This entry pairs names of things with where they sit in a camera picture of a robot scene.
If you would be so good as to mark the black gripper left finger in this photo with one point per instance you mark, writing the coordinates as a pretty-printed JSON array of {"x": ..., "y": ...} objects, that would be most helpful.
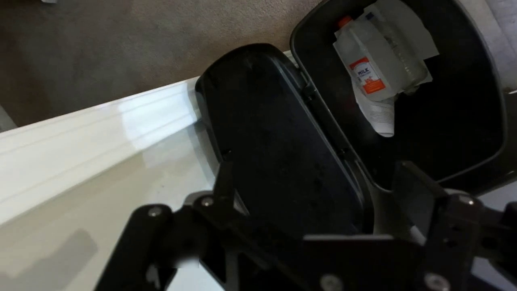
[{"x": 224, "y": 184}]

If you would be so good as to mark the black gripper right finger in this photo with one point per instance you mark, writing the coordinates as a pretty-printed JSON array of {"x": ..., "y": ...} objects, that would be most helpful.
[{"x": 422, "y": 197}]

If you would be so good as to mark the black plastic bin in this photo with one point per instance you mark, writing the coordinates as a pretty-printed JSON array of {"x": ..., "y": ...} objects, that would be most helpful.
[{"x": 458, "y": 124}]

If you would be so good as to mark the white baseboard trim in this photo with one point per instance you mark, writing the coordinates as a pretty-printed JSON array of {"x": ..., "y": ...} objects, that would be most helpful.
[{"x": 91, "y": 147}]

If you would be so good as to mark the white orange milk carton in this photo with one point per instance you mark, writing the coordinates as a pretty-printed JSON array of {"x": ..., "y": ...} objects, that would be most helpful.
[{"x": 385, "y": 54}]

